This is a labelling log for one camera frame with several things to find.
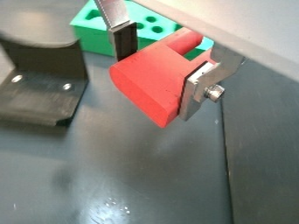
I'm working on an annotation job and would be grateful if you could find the green foam shape fixture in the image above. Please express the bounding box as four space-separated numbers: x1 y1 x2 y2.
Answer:
70 0 215 61

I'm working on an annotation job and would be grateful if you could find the red square-circle block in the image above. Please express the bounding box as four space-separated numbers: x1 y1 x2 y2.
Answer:
108 28 214 128

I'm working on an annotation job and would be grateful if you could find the black curved cradle stand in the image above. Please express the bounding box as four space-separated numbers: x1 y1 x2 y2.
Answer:
0 37 90 126

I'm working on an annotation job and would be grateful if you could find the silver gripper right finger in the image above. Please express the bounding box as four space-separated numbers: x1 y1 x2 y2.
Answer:
179 43 246 121

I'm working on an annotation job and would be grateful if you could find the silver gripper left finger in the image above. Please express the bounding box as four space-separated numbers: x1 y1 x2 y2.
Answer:
94 0 138 61

